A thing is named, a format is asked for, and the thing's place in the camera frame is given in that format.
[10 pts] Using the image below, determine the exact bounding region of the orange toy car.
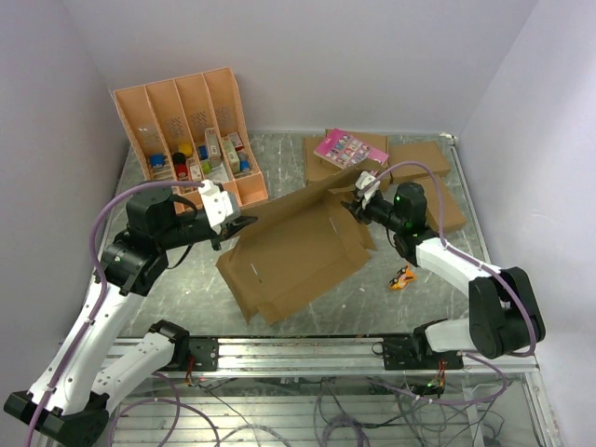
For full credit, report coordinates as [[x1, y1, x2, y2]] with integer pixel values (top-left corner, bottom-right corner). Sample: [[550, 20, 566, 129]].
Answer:
[[388, 264, 416, 291]]

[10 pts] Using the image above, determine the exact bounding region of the large cardboard box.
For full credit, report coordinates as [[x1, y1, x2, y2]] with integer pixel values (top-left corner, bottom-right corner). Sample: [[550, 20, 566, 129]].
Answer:
[[216, 160, 382, 324]]

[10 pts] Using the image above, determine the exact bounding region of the aluminium mounting rail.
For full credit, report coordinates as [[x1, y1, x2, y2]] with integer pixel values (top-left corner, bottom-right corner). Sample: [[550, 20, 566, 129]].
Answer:
[[60, 335, 541, 378]]

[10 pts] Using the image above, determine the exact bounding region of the small folded cardboard box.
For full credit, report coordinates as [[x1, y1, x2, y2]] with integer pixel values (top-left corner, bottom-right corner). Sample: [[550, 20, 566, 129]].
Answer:
[[416, 177, 467, 234]]

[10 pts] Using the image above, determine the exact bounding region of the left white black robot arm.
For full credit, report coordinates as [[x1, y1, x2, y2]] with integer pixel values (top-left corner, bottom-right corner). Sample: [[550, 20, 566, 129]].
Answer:
[[4, 181, 256, 446]]

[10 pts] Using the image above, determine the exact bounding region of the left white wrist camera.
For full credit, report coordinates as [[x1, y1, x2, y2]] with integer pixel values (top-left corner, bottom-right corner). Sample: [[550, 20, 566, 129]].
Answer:
[[197, 180, 241, 234]]

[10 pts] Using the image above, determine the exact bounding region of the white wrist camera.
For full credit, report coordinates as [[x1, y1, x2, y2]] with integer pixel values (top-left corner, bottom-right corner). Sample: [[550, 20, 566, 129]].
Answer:
[[197, 180, 241, 234], [355, 170, 380, 209]]

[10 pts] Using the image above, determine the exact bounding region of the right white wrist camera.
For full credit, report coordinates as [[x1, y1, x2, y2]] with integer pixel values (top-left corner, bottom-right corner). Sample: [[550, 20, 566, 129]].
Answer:
[[355, 170, 380, 209]]

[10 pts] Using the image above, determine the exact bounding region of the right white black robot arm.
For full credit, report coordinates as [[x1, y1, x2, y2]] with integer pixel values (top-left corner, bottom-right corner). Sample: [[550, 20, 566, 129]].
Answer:
[[344, 172, 547, 369]]

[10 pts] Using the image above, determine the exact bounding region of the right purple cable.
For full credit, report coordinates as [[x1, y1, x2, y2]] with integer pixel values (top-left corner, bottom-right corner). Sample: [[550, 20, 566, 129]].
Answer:
[[372, 160, 541, 406]]

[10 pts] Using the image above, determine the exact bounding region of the pink paperback book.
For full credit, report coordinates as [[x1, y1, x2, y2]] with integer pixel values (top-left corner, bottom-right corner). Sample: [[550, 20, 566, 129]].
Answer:
[[313, 129, 389, 169]]

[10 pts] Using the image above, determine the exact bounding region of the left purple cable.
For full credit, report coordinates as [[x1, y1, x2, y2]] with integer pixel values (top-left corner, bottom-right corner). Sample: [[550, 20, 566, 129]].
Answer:
[[22, 180, 206, 446]]

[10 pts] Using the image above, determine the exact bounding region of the green white small carton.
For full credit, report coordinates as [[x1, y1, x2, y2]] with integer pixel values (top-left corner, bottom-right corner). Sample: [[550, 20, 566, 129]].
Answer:
[[222, 137, 240, 174]]

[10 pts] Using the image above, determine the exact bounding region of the folded cardboard box middle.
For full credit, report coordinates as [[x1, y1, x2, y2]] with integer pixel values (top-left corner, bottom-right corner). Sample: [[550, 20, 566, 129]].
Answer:
[[387, 141, 451, 184]]

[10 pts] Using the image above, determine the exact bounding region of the peach plastic file organizer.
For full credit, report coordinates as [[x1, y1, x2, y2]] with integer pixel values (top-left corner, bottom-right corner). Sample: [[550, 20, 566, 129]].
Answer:
[[114, 67, 269, 208]]

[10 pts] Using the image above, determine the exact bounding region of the purple cable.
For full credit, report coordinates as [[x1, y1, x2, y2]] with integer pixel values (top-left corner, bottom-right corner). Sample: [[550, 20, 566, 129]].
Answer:
[[372, 160, 541, 406], [22, 180, 206, 446]]

